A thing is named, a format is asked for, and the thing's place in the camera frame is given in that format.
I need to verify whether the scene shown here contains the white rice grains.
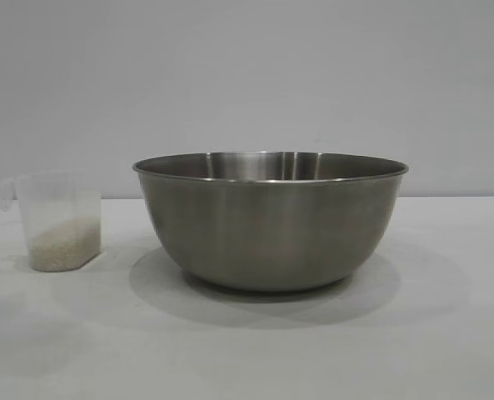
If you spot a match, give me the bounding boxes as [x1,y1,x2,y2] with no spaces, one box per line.
[28,218,102,271]

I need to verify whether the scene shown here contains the translucent plastic measuring cup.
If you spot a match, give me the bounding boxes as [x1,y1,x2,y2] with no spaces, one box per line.
[0,172,102,272]

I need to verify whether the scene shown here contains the stainless steel mixing bowl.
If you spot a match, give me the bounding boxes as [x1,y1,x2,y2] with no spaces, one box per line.
[132,150,410,292]

